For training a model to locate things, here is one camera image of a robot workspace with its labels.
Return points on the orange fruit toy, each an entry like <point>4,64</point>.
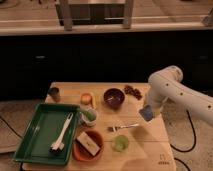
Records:
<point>86,98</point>

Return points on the green plastic tray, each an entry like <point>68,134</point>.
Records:
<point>43,130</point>

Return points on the green plastic cup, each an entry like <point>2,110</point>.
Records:
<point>120,143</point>

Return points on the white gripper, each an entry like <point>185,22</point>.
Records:
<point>155,100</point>

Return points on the brown dried fruit pile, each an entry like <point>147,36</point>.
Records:
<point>133,91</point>

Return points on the wooden block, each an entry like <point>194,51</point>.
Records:
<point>85,140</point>

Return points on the white stool frame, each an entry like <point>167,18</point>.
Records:
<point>94,12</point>

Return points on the purple bowl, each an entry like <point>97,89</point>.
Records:
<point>114,98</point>

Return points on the white dish brush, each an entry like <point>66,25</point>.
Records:
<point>58,145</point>

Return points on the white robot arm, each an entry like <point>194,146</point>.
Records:
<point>166,83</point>

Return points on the blue sponge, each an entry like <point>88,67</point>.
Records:
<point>146,113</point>

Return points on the metal fork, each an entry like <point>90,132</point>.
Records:
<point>116,128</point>

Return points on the white mug with green item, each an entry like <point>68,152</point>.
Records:
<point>89,116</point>

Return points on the yellow banana toy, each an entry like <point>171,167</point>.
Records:
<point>94,106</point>

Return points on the orange bowl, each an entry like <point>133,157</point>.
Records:
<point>81,154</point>

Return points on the small dark can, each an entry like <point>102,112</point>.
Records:
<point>54,93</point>

